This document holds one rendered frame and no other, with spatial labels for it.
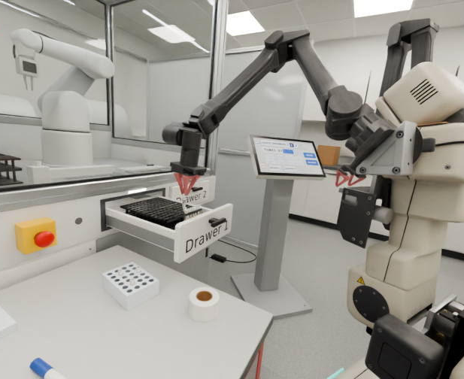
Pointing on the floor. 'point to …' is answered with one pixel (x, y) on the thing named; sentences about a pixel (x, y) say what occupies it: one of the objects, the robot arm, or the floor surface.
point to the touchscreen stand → (272, 259)
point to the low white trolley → (122, 328)
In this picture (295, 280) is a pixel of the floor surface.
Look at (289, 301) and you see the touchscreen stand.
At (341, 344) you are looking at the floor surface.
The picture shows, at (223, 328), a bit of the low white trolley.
